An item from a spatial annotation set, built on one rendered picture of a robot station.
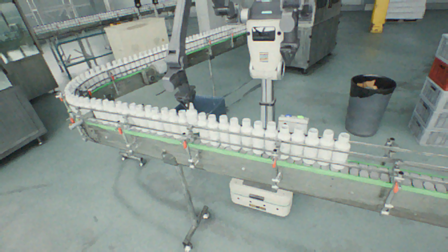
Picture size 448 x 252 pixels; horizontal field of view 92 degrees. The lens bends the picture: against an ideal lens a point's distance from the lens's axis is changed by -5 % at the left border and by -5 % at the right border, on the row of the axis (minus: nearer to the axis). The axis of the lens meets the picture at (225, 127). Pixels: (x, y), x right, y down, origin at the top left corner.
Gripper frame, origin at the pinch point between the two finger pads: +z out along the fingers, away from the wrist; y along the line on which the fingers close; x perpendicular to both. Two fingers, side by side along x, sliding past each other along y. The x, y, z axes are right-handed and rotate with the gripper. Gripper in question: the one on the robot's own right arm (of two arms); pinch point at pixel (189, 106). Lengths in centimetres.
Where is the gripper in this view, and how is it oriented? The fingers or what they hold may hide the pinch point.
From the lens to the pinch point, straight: 115.2
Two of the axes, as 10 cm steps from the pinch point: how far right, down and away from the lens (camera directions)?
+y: -3.8, 6.4, -6.7
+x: 9.1, 1.5, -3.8
